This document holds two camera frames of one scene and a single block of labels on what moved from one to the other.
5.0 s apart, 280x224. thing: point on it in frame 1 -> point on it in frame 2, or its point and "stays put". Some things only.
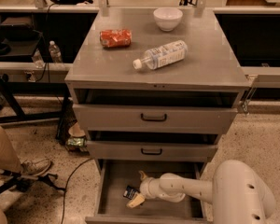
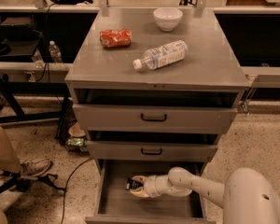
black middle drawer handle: x=151 y=153 stays put
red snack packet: x=115 y=37 stays put
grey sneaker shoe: x=40 y=167 stays put
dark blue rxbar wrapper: x=129 y=191 -> x=133 y=184
